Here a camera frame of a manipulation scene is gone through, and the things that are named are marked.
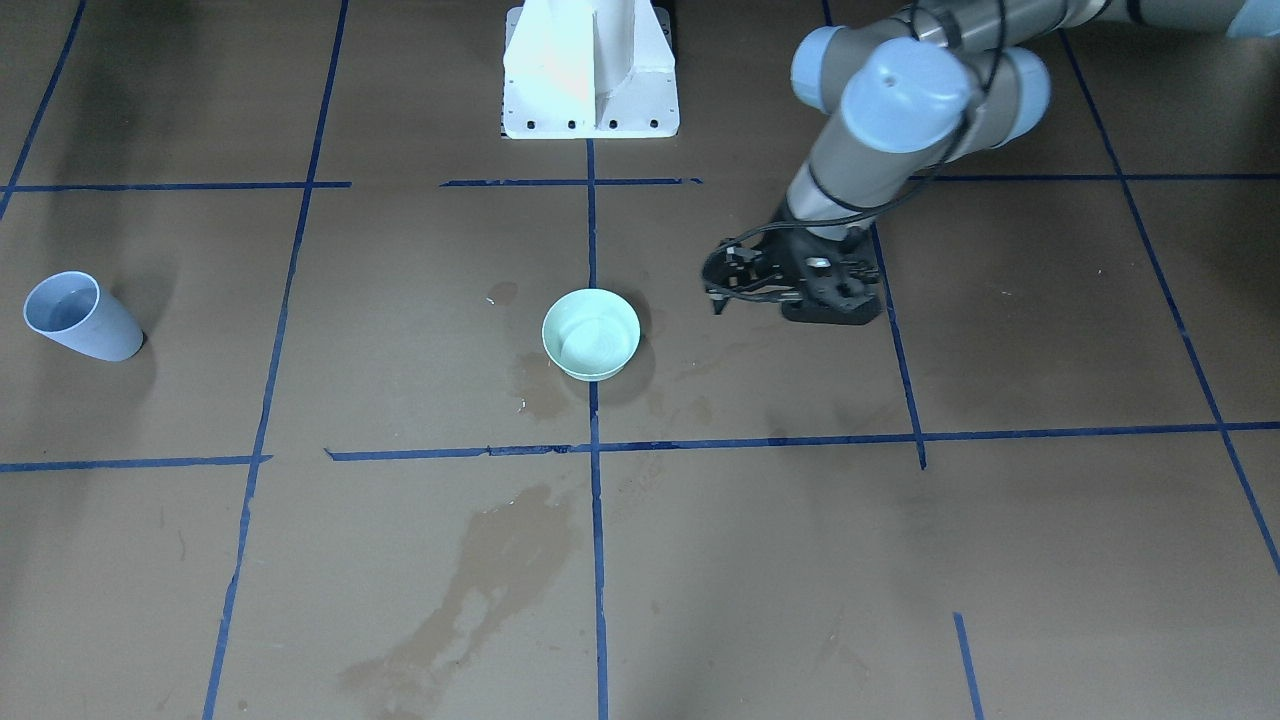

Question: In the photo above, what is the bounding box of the mint green bowl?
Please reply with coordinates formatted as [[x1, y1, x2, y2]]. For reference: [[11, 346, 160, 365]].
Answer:
[[541, 288, 641, 382]]

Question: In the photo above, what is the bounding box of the light blue plastic cup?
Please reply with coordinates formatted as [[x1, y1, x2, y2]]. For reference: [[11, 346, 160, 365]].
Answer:
[[22, 272, 145, 363]]

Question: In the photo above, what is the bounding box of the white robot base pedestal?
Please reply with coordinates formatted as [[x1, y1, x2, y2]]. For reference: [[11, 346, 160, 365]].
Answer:
[[500, 1, 681, 141]]

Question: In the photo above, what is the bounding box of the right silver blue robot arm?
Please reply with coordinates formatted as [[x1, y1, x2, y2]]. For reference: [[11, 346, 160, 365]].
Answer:
[[701, 1, 1277, 325]]

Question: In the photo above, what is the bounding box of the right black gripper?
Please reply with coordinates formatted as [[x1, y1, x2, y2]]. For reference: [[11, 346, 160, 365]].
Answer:
[[701, 228, 883, 325]]

